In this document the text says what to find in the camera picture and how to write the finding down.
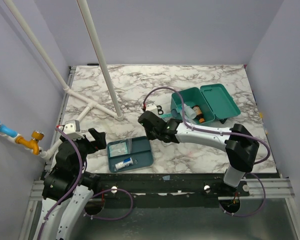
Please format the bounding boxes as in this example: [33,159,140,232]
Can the white pvc pipe frame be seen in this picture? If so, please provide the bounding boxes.
[2,0,126,161]

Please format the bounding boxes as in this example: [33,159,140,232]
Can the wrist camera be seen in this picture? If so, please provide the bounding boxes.
[143,103,159,116]
[59,119,83,140]

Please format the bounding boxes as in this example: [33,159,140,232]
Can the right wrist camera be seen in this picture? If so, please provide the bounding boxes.
[143,103,159,116]

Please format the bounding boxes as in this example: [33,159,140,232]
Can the small white blue tube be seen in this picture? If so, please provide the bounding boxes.
[114,157,137,171]

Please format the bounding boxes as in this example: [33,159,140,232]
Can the teal divided tray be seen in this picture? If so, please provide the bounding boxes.
[106,136,154,173]

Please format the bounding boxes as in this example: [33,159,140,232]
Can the black handled scissors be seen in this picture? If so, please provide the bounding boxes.
[156,105,164,116]

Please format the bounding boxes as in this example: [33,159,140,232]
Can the white plastic bottle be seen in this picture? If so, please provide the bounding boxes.
[183,105,197,120]

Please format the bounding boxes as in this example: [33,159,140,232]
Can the clear zip bag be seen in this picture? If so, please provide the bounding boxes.
[125,138,132,154]

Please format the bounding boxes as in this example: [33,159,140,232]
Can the teal medicine kit box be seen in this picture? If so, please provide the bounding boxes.
[170,83,241,126]

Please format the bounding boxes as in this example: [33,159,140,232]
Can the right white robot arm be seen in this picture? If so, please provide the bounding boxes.
[138,111,260,196]

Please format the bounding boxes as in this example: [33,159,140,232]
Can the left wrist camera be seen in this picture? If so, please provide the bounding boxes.
[59,119,83,140]

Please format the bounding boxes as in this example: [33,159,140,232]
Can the teal bandage packet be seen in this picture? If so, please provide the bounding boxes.
[108,142,128,157]

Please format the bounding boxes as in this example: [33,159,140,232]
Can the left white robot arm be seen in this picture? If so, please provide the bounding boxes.
[33,123,107,240]

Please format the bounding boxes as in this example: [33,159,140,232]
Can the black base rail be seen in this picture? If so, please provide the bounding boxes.
[39,172,282,208]

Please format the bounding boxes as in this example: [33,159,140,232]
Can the brown medicine bottle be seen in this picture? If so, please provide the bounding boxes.
[192,105,206,124]

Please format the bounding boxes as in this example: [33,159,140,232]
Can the orange blue pipe valve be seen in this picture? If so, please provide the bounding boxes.
[0,121,44,155]

